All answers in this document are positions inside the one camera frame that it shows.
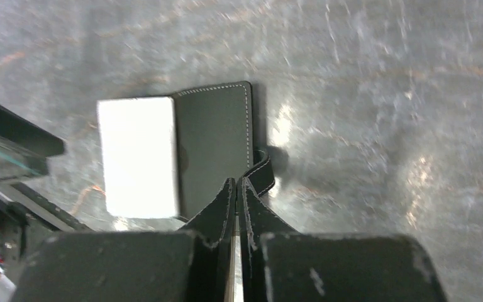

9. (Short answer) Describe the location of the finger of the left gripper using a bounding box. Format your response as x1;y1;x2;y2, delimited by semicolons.
0;105;65;184

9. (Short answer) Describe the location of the white card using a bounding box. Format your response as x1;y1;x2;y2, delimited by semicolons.
97;96;180;219

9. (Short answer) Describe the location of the black leather card holder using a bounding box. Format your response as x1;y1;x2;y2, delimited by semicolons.
171;81;275;219

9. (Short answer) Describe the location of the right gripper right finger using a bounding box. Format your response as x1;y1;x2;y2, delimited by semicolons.
237;178;447;301

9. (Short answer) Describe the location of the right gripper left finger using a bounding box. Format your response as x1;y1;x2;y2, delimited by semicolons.
11;178;236;301

